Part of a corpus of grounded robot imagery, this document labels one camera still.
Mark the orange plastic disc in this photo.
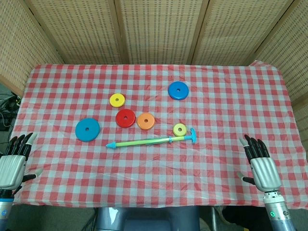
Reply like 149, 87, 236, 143
136, 113, 155, 130

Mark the wicker folding screen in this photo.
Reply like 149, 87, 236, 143
0, 0, 308, 135

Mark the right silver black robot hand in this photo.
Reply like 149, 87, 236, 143
237, 134, 282, 193

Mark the grey blue robot torso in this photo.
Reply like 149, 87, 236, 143
97, 206, 201, 231

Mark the green stacking rod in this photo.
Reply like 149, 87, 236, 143
115, 128, 199, 147

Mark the yellow plastic disc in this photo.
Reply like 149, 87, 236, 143
109, 93, 126, 108

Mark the black cable bundle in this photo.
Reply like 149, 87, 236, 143
0, 91, 23, 145

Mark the large teal plastic disc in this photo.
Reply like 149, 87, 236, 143
75, 117, 101, 142

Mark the red white checkered tablecloth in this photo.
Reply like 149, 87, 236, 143
11, 60, 308, 210

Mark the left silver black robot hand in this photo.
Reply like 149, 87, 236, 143
0, 132, 44, 195

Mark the small yellow-green plastic disc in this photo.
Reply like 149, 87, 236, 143
172, 123, 187, 137

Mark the red plastic disc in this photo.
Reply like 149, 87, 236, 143
115, 109, 136, 128

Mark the blue plastic disc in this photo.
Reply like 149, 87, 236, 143
167, 81, 190, 101

